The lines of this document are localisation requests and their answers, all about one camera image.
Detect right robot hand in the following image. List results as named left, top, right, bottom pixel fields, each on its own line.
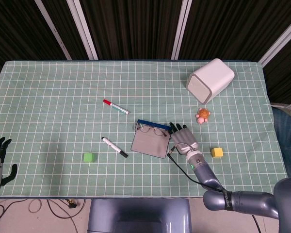
left=169, top=122, right=200, bottom=156

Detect wire-rim eyeglasses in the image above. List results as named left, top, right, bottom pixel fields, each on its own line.
left=135, top=123, right=167, bottom=137

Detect blue glasses case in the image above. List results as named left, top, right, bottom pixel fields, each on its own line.
left=131, top=118, right=172, bottom=160

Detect black capped whiteboard marker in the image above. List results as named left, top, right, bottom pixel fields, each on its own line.
left=101, top=136, right=129, bottom=158

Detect white rounded box appliance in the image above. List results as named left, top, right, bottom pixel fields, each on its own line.
left=185, top=58, right=235, bottom=104

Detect pink turtle toy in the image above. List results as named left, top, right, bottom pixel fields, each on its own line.
left=195, top=108, right=211, bottom=125

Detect yellow cube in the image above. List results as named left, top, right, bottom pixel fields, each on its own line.
left=211, top=147, right=224, bottom=159

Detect red capped whiteboard marker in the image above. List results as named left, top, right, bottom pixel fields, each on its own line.
left=102, top=99, right=130, bottom=115

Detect blue grey robot torso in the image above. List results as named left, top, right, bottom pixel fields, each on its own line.
left=87, top=198, right=192, bottom=233

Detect green cube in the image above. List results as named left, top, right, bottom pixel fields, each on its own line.
left=83, top=152, right=97, bottom=163

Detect green checked tablecloth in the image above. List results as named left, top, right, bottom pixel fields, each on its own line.
left=0, top=60, right=291, bottom=199

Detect person in blue jeans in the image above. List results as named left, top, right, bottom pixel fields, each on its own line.
left=271, top=103, right=291, bottom=179

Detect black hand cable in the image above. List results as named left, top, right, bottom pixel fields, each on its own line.
left=166, top=150, right=260, bottom=233

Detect brown floor cable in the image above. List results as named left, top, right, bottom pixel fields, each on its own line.
left=29, top=199, right=87, bottom=233

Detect white partition post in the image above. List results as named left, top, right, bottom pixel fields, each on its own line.
left=258, top=14, right=291, bottom=68
left=35, top=0, right=72, bottom=61
left=66, top=0, right=99, bottom=61
left=171, top=0, right=193, bottom=60

